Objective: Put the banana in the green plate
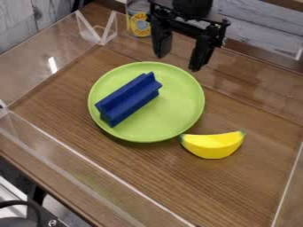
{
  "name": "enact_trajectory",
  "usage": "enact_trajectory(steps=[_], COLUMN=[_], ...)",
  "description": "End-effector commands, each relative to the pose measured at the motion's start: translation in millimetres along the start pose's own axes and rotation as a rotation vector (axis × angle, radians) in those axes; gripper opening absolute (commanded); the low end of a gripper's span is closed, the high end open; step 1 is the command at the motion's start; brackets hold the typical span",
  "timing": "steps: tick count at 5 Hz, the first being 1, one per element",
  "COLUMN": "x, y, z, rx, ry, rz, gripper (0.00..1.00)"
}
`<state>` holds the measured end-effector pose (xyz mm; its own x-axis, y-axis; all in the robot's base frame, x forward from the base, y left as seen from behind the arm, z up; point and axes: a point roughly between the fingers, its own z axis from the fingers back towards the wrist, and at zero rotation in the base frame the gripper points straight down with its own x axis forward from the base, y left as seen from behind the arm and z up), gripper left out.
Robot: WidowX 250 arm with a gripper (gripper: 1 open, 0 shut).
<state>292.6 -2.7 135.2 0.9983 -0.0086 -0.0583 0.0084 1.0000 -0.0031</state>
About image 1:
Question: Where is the green round plate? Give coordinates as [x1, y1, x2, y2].
[88, 61, 205, 143]

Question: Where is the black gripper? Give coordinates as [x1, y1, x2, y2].
[148, 0, 231, 72]

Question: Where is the yellow toy banana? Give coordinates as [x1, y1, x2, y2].
[180, 130, 246, 160]

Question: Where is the black metal stand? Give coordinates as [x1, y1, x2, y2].
[27, 184, 68, 227]

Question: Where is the yellow labelled tin can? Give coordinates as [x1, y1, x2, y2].
[126, 0, 151, 38]

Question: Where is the blue plastic block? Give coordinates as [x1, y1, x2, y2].
[95, 72, 162, 128]

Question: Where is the black cable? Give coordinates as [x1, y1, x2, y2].
[0, 200, 43, 223]

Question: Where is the clear acrylic corner bracket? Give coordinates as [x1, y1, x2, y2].
[76, 11, 118, 46]

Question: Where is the clear acrylic front wall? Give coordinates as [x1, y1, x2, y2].
[0, 108, 195, 227]

